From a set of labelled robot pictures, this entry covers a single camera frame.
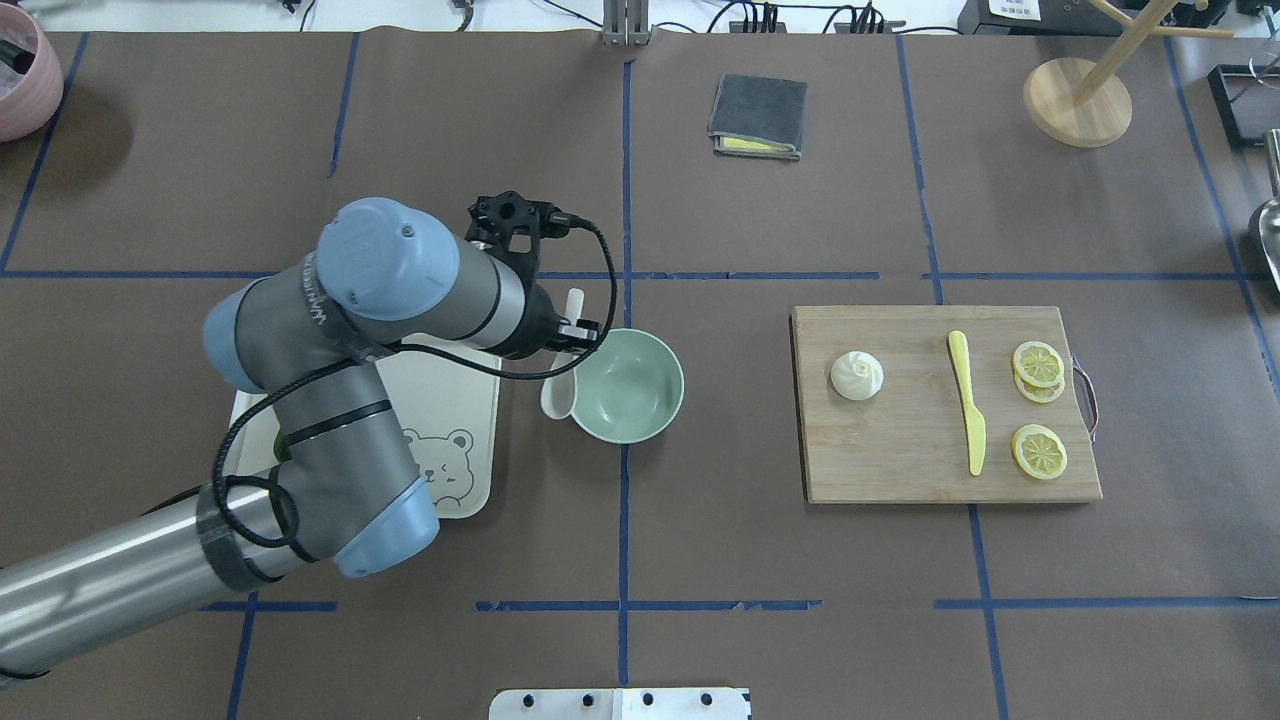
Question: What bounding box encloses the black tray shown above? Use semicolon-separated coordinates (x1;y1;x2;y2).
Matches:
1206;64;1279;149

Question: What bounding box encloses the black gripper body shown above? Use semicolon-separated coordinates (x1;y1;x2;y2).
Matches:
548;316;603;351

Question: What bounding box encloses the aluminium frame post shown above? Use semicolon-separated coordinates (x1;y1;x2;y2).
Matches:
600;0;652;47

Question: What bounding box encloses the yellow sponge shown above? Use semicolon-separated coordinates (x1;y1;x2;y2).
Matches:
716;136;799;159

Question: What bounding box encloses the lemon slice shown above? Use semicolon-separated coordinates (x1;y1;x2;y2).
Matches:
1014;375;1066;404
1011;424;1068;480
1011;341;1066;388

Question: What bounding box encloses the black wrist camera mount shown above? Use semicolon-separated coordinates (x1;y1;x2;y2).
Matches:
463;191;575;290

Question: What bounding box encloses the metal scoop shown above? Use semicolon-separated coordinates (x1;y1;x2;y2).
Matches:
1251;129;1279;291

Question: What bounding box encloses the pink bowl with ice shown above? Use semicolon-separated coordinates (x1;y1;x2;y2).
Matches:
1;3;64;143

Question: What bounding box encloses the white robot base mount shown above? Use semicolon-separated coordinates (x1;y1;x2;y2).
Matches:
488;685;753;719

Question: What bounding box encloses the bamboo cutting board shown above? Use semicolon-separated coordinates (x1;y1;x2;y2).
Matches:
791;305;1103;503

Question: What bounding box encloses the yellow plastic knife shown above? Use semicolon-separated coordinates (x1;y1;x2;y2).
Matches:
947;331;988;477

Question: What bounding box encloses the grey folded cloth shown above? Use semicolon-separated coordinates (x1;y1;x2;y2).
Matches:
707;73;809;161

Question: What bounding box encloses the cream bear tray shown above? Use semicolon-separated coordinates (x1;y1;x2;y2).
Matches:
225;334;503;519

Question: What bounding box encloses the wooden stand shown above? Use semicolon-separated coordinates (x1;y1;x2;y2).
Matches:
1021;1;1235;149

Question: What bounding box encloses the white ceramic spoon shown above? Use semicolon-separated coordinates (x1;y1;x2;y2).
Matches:
540;288;585;420

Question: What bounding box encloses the green ceramic bowl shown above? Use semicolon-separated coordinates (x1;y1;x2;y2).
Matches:
570;328;686;445

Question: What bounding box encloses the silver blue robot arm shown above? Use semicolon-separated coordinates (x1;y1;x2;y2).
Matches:
1;191;614;691

